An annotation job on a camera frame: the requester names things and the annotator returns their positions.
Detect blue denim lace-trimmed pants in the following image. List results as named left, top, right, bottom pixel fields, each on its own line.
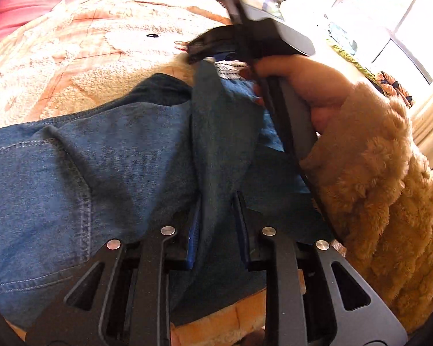
left=0, top=59, right=336, bottom=330

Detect right hand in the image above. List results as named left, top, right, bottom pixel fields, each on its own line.
left=255, top=55, right=354, bottom=133

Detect tan fluffy right sleeve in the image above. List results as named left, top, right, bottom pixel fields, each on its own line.
left=302, top=84, right=433, bottom=332

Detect peach bear-pattern bedspread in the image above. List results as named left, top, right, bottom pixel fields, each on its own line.
left=0, top=0, right=263, bottom=345

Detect green-edged cushion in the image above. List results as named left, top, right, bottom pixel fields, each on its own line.
left=327, top=38, right=414, bottom=109

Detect window with dark frame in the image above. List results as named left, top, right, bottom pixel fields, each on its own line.
left=325, top=0, right=433, bottom=93

